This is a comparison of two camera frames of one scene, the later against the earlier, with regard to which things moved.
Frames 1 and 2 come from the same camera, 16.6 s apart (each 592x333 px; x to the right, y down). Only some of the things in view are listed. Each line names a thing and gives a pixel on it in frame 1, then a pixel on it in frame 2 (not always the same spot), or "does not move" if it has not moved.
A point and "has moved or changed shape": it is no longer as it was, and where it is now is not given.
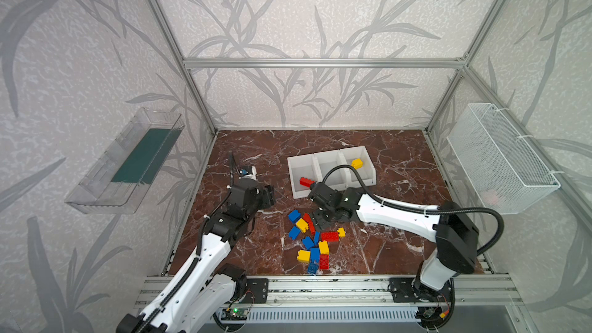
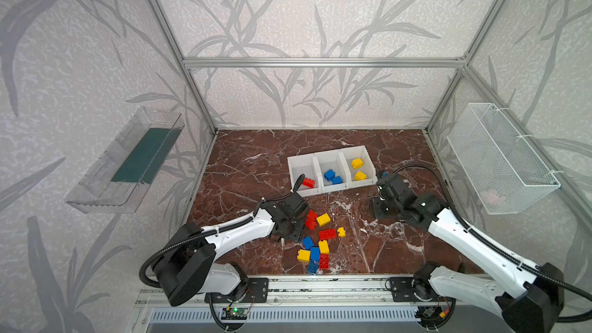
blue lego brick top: [294, 216] has moved or changed shape
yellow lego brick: [302, 225] has moved or changed shape
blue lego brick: [314, 254] does not move
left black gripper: [264, 196] -> [296, 200]
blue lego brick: [307, 243] does not move
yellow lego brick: [324, 247] does not move
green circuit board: [234, 314] does not move
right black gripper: [315, 195] -> [386, 184]
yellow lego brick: [358, 163] does not move
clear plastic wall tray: [120, 179] does not move
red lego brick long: [306, 182] does not move
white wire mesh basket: [506, 175] does not move
